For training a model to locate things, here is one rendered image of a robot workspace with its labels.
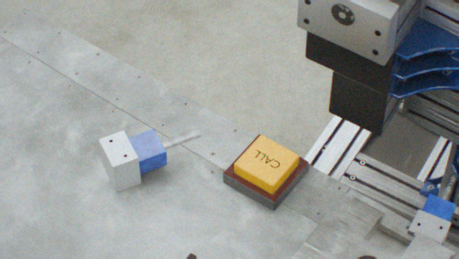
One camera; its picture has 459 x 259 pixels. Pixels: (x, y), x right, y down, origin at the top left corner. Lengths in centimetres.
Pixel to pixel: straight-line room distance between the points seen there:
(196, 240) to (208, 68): 131
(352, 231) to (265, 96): 134
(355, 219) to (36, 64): 56
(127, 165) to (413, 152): 98
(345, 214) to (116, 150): 30
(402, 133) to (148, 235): 100
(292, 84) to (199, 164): 119
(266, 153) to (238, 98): 118
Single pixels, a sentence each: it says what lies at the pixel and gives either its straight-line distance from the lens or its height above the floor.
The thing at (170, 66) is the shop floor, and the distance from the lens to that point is 254.
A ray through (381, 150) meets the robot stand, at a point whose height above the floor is 21.
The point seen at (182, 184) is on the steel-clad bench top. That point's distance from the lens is 131.
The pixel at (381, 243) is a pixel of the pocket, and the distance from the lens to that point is 119.
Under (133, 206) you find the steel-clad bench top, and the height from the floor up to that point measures 80.
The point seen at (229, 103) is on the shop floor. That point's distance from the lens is 246.
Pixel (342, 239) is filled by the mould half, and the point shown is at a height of 89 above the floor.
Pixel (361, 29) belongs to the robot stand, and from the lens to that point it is 129.
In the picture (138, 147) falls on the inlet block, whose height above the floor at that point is 84.
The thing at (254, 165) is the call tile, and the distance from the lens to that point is 128.
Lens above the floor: 185
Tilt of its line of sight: 50 degrees down
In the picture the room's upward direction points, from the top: straight up
